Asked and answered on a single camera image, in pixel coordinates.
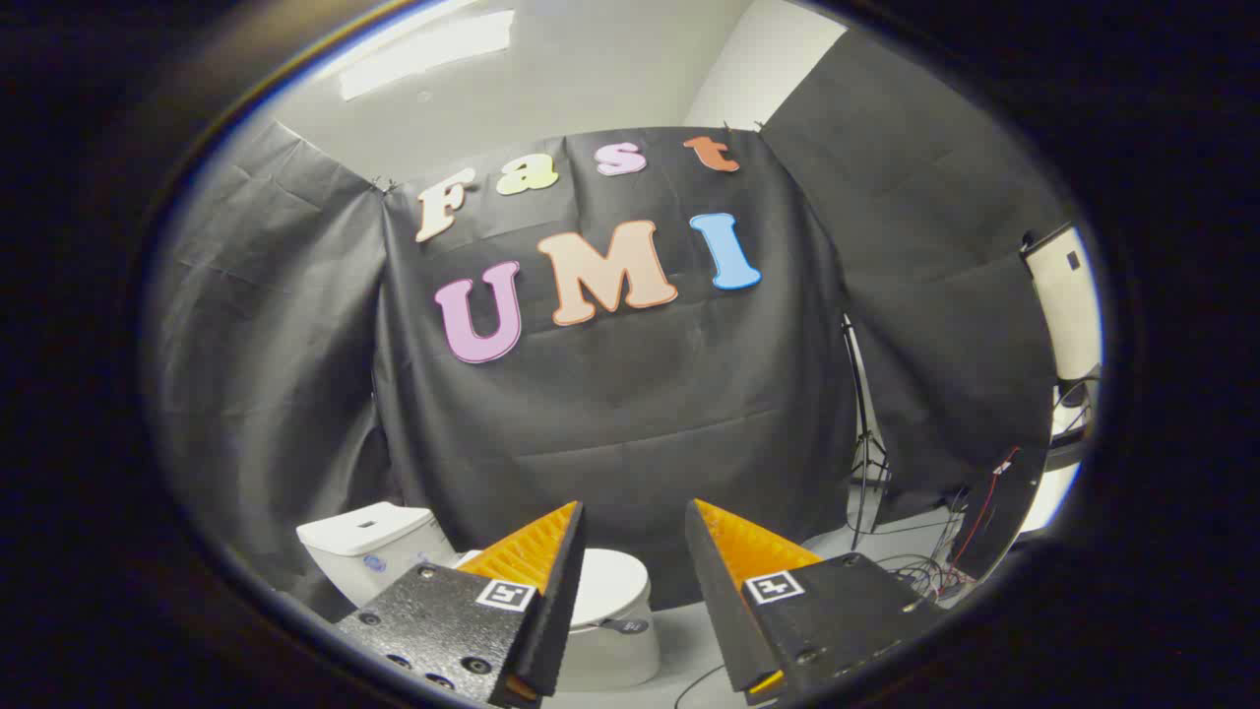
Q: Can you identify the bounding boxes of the black tripod stand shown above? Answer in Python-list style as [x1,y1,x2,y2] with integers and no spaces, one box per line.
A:
[842,315,893,552]

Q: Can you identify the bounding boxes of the white toilet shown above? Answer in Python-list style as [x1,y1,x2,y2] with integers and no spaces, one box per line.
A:
[297,502,662,692]

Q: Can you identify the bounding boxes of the white board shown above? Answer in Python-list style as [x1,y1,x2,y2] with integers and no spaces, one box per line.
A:
[1022,224,1103,383]

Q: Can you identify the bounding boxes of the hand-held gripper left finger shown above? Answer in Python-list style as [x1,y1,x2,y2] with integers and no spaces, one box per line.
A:
[335,500,589,708]

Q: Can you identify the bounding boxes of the white toilet lid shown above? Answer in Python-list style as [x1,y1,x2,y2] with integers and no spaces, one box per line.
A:
[569,548,653,631]

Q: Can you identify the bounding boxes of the tangle of floor cables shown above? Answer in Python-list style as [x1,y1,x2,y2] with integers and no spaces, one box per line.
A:
[874,483,987,604]

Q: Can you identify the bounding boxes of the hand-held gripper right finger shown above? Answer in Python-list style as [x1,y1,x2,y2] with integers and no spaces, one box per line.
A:
[684,498,951,706]

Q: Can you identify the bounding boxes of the black backdrop cloth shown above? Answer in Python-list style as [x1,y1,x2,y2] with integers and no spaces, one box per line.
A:
[148,30,1059,623]

